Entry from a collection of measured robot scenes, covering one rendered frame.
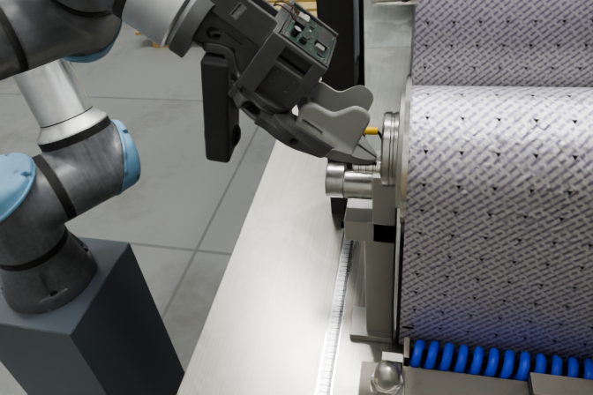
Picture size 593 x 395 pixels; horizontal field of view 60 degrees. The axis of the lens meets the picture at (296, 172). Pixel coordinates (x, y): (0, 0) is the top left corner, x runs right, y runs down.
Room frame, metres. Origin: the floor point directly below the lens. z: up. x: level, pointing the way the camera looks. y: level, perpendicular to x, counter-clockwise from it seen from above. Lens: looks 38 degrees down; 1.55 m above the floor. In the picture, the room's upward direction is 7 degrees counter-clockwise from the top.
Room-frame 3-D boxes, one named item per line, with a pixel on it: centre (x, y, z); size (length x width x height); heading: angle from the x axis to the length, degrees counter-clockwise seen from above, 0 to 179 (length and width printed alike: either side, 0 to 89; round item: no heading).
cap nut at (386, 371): (0.28, -0.07, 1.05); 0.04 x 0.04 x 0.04
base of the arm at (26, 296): (0.62, 0.45, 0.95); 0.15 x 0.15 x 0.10
